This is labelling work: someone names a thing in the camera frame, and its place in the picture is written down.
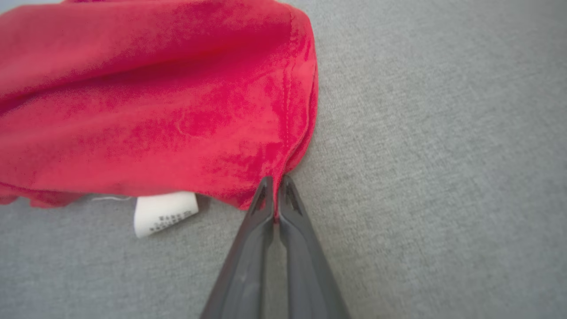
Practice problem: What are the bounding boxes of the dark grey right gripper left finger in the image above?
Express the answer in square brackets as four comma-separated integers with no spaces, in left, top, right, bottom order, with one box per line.
[199,176,276,319]

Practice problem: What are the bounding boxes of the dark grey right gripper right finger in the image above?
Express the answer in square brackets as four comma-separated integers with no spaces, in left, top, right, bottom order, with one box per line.
[278,175,351,319]

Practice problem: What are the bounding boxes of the red shirt with striped cuffs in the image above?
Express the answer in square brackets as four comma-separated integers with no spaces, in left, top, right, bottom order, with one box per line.
[0,0,319,239]

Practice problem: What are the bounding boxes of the grey fabric sofa cushion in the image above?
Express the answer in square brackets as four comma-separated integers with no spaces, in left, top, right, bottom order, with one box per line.
[0,0,567,319]

